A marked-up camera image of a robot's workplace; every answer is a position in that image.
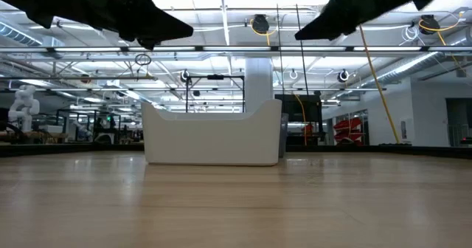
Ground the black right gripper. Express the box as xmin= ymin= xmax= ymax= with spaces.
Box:
xmin=294 ymin=0 xmax=384 ymax=41

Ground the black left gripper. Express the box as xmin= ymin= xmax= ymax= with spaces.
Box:
xmin=44 ymin=0 xmax=195 ymax=51

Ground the white plastic bin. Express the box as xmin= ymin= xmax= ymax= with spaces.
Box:
xmin=141 ymin=98 xmax=283 ymax=167

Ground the white pillar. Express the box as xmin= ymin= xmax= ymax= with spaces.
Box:
xmin=244 ymin=58 xmax=274 ymax=113

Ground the black screen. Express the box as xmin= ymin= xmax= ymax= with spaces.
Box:
xmin=274 ymin=93 xmax=325 ymax=123

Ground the red storage rack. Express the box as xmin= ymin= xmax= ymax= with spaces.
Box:
xmin=333 ymin=117 xmax=365 ymax=145

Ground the grey translucent plastic bin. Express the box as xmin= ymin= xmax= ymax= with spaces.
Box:
xmin=278 ymin=113 xmax=290 ymax=159

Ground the black cable loop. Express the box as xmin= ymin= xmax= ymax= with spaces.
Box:
xmin=134 ymin=52 xmax=153 ymax=81

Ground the black hanging cable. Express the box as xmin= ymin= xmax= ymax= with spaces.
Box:
xmin=274 ymin=0 xmax=285 ymax=96

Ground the black reel with yellow cable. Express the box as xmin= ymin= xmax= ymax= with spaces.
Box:
xmin=417 ymin=11 xmax=465 ymax=70
xmin=249 ymin=14 xmax=277 ymax=46

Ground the black rig frame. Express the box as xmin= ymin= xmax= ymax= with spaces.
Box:
xmin=185 ymin=73 xmax=246 ymax=113

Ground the silver ventilation duct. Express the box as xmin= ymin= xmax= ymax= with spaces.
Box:
xmin=0 ymin=21 xmax=66 ymax=59
xmin=359 ymin=51 xmax=442 ymax=89

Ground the thin yellow cable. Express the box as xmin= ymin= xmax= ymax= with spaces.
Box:
xmin=294 ymin=94 xmax=308 ymax=146

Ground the black aluminium table frame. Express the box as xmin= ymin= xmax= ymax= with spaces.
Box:
xmin=0 ymin=141 xmax=472 ymax=159

